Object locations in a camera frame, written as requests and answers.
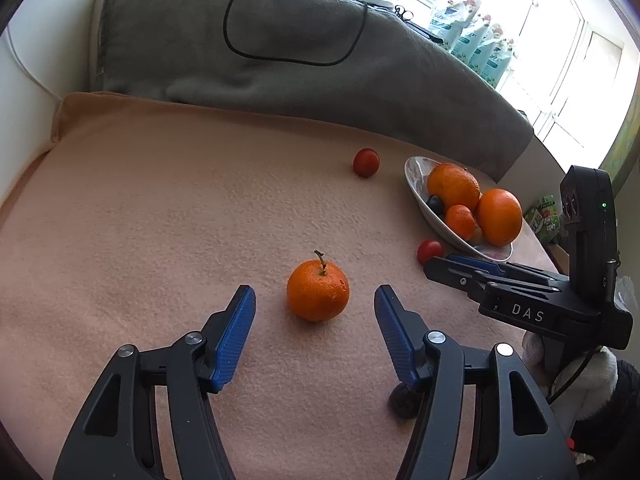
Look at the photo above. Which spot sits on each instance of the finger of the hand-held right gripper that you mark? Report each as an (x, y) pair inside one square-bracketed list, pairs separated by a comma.
[(450, 272), (480, 262)]

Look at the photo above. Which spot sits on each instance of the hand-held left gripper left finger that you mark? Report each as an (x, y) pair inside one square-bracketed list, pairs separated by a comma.
[(232, 340)]

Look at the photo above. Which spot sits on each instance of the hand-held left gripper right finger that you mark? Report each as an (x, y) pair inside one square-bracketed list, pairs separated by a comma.
[(397, 337)]

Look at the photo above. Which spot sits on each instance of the round mandarin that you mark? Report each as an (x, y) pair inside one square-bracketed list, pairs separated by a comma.
[(459, 220)]

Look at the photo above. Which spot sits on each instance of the large orange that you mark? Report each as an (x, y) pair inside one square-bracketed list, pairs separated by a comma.
[(500, 215), (452, 185)]

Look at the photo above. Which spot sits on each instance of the mandarin with stem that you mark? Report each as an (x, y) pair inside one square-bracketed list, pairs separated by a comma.
[(317, 292)]

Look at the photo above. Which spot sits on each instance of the white bowl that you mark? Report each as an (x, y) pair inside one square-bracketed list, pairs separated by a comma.
[(417, 180)]

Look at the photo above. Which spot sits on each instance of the person's right forearm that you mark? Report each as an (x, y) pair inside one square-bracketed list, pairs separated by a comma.
[(625, 405)]

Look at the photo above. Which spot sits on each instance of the person's right hand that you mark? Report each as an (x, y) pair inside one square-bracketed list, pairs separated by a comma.
[(595, 385)]

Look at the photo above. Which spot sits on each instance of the small brown fruit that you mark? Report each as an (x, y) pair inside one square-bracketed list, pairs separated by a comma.
[(477, 236)]

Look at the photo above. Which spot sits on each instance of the red cherry tomato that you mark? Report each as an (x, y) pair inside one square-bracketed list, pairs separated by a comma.
[(366, 162), (429, 251)]

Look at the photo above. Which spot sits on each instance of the green snack packet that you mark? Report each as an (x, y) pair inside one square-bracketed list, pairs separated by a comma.
[(547, 217)]

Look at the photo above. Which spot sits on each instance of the dark plum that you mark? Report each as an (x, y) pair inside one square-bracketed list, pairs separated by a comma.
[(402, 402), (435, 205)]

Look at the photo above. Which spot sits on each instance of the peach blanket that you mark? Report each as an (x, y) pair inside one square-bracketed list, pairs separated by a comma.
[(150, 210)]

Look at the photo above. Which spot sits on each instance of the white green refill pouch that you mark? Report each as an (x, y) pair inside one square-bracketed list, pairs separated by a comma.
[(450, 17), (500, 67), (472, 35), (492, 47)]

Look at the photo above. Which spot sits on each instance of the eyeglasses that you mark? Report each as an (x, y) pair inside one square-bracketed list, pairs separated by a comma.
[(400, 10)]

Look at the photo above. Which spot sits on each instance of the grey blanket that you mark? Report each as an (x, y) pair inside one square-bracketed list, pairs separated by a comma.
[(200, 50)]

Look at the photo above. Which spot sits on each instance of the white cushioned furniture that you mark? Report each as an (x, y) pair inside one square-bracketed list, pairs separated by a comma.
[(65, 35)]

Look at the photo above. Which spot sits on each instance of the white window frame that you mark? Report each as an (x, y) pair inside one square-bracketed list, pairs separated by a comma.
[(585, 25)]

